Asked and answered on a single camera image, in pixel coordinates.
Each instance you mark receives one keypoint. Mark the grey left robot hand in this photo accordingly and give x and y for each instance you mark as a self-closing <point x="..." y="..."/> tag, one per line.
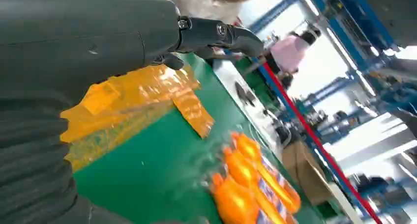
<point x="81" y="30"/>

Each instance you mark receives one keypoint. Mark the orange drink bottle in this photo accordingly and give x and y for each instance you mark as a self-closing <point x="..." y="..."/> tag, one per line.
<point x="233" y="203"/>
<point x="242" y="173"/>
<point x="251" y="149"/>

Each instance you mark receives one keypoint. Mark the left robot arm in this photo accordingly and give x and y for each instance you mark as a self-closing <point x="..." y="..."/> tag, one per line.
<point x="32" y="164"/>

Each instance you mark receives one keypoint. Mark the yellow sheet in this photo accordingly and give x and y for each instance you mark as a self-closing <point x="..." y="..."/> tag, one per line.
<point x="130" y="95"/>

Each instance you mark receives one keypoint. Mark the white desk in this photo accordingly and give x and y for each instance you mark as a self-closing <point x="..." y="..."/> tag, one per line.
<point x="228" y="76"/>

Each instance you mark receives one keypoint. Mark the green mat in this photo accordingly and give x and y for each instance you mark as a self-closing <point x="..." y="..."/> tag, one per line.
<point x="156" y="170"/>

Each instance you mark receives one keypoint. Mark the large black phone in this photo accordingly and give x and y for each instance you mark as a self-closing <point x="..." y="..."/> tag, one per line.
<point x="240" y="91"/>

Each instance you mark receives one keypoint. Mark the small black phone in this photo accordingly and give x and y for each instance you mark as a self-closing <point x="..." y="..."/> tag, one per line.
<point x="251" y="99"/>

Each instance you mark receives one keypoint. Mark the person in background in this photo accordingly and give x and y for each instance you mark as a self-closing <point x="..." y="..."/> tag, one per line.
<point x="290" y="51"/>

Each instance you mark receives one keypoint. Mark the black charger device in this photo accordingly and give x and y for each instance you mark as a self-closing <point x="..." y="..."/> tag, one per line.
<point x="283" y="134"/>

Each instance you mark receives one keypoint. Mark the cardboard box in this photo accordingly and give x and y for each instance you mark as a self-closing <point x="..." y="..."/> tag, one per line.
<point x="306" y="173"/>

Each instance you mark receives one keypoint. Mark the blue steel rack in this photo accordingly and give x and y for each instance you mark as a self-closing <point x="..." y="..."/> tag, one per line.
<point x="348" y="24"/>

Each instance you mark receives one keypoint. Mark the red and blue rail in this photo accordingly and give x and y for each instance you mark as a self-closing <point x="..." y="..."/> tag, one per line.
<point x="303" y="128"/>

